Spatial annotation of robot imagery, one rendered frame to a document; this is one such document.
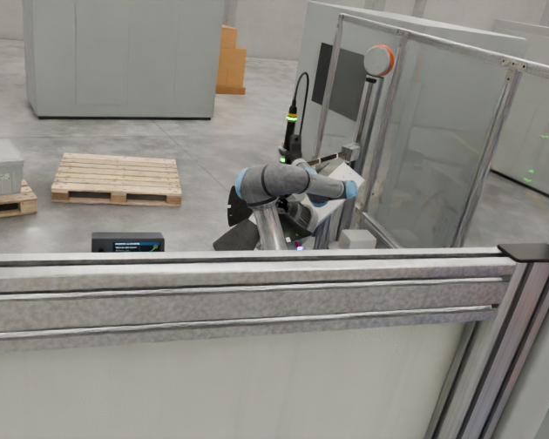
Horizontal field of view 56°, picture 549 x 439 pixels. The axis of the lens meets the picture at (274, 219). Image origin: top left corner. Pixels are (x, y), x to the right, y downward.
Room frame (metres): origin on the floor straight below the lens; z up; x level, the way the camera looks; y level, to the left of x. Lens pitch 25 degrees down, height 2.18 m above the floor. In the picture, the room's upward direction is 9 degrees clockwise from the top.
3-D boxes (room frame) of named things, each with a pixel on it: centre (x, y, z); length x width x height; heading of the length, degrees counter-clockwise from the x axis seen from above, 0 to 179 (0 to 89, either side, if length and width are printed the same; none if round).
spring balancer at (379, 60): (2.86, -0.41, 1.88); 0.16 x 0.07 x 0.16; 56
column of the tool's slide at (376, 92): (2.86, -0.41, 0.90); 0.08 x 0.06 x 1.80; 56
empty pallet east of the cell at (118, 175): (4.98, 1.67, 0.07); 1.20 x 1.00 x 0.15; 107
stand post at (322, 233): (2.51, -0.27, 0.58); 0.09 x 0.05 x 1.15; 21
